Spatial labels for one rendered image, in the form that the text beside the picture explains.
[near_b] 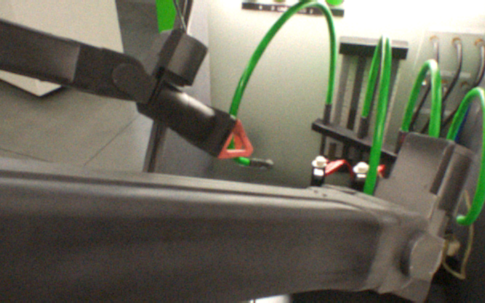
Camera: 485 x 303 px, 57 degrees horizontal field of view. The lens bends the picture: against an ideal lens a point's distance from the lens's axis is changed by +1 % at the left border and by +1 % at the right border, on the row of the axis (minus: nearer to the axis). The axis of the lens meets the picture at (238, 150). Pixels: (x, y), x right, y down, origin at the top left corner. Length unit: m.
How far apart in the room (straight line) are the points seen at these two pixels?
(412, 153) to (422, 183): 0.03
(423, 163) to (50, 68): 0.41
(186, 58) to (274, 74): 0.52
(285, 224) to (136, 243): 0.09
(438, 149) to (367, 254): 0.14
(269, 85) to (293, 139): 0.17
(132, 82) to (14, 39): 0.14
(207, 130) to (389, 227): 0.40
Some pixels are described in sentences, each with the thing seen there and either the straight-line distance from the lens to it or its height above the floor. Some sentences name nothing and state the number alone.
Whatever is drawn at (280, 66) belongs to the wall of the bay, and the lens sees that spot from 1.10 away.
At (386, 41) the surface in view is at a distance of 0.78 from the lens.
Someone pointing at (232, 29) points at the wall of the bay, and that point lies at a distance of 1.09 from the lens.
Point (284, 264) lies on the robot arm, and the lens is 0.23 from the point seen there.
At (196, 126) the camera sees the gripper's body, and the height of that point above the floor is 1.32.
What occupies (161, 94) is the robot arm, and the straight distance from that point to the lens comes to 0.60.
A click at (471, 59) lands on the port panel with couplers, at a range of 1.10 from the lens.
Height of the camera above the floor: 1.66
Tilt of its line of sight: 36 degrees down
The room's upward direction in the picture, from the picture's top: straight up
